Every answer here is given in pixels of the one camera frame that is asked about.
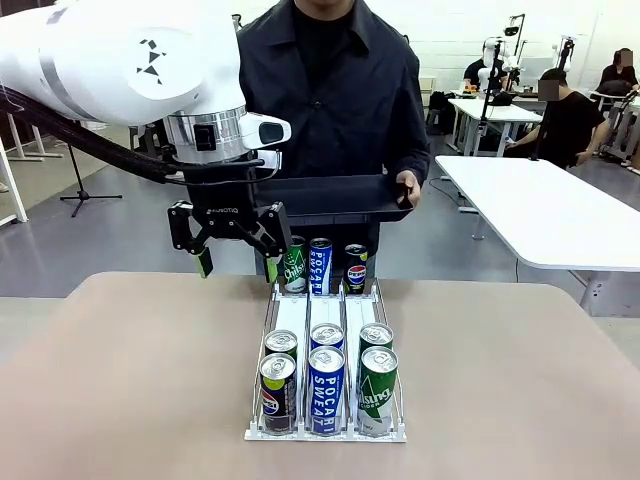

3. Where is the person's left forearm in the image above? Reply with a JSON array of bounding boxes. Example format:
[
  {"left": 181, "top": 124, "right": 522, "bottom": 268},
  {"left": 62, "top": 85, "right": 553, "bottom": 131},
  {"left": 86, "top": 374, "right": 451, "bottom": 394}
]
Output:
[{"left": 384, "top": 114, "right": 432, "bottom": 181}]

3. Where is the black backpack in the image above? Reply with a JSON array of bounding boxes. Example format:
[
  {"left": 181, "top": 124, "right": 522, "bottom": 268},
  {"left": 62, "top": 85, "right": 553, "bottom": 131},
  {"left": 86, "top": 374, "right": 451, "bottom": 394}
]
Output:
[{"left": 426, "top": 91, "right": 457, "bottom": 137}]

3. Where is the black plastic serving tray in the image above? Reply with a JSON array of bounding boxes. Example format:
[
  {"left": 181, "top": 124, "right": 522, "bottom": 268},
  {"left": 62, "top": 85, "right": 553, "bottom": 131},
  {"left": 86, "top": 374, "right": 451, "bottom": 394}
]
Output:
[{"left": 254, "top": 173, "right": 424, "bottom": 225}]

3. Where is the white can dispenser rack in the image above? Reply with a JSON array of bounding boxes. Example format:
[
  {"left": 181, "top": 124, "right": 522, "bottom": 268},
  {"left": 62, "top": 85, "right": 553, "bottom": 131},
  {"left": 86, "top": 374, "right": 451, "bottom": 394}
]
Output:
[{"left": 243, "top": 277, "right": 409, "bottom": 444}]

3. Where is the green Chilsung cider can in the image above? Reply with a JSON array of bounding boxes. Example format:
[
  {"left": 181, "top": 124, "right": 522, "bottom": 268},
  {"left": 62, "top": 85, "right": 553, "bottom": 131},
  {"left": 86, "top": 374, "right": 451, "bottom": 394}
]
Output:
[
  {"left": 358, "top": 345, "right": 400, "bottom": 435},
  {"left": 283, "top": 234, "right": 308, "bottom": 294},
  {"left": 358, "top": 322, "right": 395, "bottom": 351}
]

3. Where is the large white table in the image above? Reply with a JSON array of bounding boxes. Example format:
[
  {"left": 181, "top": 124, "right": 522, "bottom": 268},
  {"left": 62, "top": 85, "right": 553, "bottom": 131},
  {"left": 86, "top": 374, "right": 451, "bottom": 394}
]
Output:
[{"left": 434, "top": 154, "right": 640, "bottom": 317}]

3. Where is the person in dark jacket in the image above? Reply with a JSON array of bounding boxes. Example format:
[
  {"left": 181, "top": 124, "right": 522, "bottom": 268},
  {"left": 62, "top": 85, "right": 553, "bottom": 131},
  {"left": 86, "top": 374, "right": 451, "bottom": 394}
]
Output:
[{"left": 235, "top": 0, "right": 432, "bottom": 276}]

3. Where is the white table frame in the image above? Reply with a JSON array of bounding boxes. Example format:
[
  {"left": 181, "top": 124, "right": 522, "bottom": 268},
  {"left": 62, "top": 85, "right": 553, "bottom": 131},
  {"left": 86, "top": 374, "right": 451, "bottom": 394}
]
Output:
[{"left": 0, "top": 112, "right": 64, "bottom": 227}]

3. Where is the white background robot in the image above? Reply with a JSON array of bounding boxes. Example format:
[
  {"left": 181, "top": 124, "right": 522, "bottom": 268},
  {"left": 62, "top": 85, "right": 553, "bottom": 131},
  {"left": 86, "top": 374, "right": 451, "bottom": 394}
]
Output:
[{"left": 482, "top": 37, "right": 521, "bottom": 86}]

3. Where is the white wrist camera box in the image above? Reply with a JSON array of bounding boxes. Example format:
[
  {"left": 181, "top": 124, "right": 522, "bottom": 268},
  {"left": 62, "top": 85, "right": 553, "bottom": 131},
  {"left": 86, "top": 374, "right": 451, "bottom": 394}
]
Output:
[{"left": 238, "top": 113, "right": 292, "bottom": 174}]

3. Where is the person's left hand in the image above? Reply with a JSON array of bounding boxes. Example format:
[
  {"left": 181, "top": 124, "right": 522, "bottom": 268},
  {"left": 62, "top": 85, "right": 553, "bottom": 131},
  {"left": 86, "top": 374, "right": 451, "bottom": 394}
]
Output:
[{"left": 395, "top": 169, "right": 424, "bottom": 207}]

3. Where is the seated person in black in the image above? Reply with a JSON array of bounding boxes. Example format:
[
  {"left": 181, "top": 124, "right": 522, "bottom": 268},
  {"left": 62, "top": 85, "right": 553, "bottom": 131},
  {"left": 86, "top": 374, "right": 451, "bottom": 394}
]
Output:
[{"left": 504, "top": 68, "right": 614, "bottom": 170}]

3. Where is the black tripod stand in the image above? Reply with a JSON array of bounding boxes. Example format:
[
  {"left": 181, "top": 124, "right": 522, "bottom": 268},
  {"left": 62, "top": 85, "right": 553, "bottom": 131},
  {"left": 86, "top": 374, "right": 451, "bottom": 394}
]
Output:
[{"left": 59, "top": 144, "right": 124, "bottom": 219}]

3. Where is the small white table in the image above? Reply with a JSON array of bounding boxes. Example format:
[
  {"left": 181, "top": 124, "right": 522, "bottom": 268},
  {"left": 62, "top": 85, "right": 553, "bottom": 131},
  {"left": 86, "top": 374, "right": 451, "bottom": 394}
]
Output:
[{"left": 447, "top": 97, "right": 544, "bottom": 157}]

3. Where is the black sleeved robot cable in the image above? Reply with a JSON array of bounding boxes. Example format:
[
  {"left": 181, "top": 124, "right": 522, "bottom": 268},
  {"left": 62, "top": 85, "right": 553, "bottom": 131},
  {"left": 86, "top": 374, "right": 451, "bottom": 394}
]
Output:
[{"left": 0, "top": 84, "right": 281, "bottom": 187}]

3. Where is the background person near robot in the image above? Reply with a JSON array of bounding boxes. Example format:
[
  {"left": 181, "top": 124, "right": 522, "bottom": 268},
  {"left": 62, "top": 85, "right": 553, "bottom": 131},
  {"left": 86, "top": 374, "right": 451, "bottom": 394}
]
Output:
[{"left": 462, "top": 47, "right": 521, "bottom": 94}]

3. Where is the black Pepsi can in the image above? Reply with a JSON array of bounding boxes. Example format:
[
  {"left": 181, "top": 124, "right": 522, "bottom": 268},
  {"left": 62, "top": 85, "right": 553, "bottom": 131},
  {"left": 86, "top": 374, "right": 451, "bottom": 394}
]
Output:
[
  {"left": 263, "top": 329, "right": 299, "bottom": 361},
  {"left": 259, "top": 352, "right": 298, "bottom": 434},
  {"left": 343, "top": 243, "right": 370, "bottom": 295}
]

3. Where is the background person in dark top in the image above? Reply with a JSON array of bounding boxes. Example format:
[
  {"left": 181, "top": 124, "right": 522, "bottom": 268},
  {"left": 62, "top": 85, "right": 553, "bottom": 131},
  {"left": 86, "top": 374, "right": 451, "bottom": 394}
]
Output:
[{"left": 597, "top": 48, "right": 640, "bottom": 97}]

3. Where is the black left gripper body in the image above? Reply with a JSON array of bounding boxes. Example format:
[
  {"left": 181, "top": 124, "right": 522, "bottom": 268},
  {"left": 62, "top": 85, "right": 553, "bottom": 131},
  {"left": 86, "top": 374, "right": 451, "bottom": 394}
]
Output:
[{"left": 182, "top": 162, "right": 261, "bottom": 242}]

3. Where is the blue Pocari Sweat can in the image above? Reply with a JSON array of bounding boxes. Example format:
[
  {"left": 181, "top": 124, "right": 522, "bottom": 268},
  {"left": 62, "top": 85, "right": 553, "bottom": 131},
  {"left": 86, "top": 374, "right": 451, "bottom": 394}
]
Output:
[
  {"left": 307, "top": 346, "right": 347, "bottom": 435},
  {"left": 309, "top": 323, "right": 345, "bottom": 352},
  {"left": 308, "top": 237, "right": 334, "bottom": 296}
]

